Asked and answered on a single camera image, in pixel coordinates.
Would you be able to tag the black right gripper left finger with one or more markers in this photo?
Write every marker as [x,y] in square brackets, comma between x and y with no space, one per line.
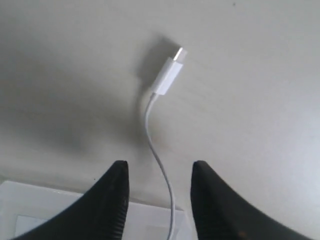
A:
[100,214]

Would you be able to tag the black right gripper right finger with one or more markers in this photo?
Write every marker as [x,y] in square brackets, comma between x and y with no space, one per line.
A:
[220,213]

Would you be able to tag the clear plastic storage case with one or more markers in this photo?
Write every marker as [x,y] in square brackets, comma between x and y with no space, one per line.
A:
[29,212]

